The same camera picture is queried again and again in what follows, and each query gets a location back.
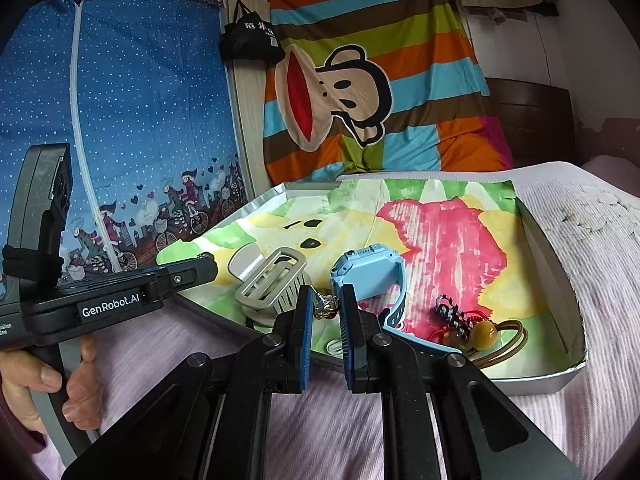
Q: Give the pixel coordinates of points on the striped monkey cartoon blanket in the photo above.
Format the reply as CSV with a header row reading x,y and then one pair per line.
x,y
376,85

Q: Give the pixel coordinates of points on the black white striped hair clip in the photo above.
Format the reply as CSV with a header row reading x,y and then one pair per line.
x,y
444,302

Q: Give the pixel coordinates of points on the black hanging bag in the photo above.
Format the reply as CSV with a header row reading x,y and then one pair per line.
x,y
249,38

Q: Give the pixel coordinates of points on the blue dotted wardrobe cover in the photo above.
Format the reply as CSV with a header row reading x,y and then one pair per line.
x,y
138,91

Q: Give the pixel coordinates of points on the red cord bead charm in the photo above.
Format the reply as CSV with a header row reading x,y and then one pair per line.
x,y
459,322

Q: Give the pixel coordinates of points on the silver box colourful lining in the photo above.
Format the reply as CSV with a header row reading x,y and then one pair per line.
x,y
474,242

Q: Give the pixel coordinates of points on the brown hair tie yellow bead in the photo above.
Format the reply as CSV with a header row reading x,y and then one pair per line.
x,y
488,343

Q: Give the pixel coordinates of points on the beige hair claw clip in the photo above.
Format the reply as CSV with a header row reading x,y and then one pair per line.
x,y
269,285

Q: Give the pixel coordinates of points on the pink ribbed bedsheet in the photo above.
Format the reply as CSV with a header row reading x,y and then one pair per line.
x,y
593,229

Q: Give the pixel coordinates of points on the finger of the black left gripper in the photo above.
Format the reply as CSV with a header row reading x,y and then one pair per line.
x,y
151,284

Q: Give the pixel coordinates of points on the mint green hair clip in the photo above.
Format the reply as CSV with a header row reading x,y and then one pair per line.
x,y
335,348

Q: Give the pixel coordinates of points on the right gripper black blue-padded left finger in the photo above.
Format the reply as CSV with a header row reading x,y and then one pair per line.
x,y
290,370

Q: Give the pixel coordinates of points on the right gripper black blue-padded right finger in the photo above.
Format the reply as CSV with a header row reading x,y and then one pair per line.
x,y
358,328

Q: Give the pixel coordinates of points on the light blue kids smartwatch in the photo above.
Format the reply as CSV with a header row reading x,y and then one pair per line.
x,y
373,271

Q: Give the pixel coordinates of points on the dark wooden headboard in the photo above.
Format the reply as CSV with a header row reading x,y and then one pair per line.
x,y
537,121

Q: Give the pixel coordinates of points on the person's left hand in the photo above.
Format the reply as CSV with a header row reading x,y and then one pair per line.
x,y
21,373

